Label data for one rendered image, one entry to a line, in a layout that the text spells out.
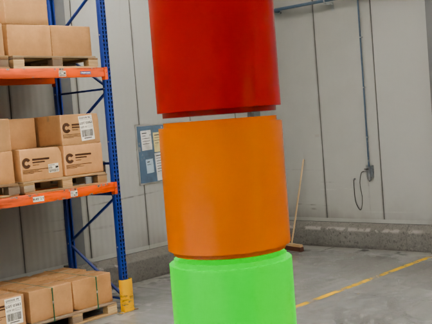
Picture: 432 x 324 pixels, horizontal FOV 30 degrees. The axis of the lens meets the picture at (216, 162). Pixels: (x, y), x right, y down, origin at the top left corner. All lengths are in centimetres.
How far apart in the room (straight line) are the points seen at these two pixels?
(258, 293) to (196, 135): 6
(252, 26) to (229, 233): 8
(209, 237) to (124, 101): 1163
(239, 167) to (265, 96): 3
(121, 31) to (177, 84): 1174
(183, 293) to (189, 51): 9
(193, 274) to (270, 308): 3
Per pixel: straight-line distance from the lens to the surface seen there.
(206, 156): 30
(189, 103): 30
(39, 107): 1100
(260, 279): 31
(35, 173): 934
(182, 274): 32
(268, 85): 31
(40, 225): 1098
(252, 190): 30
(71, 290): 972
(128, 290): 1010
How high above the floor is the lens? 227
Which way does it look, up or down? 3 degrees down
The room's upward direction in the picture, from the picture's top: 4 degrees counter-clockwise
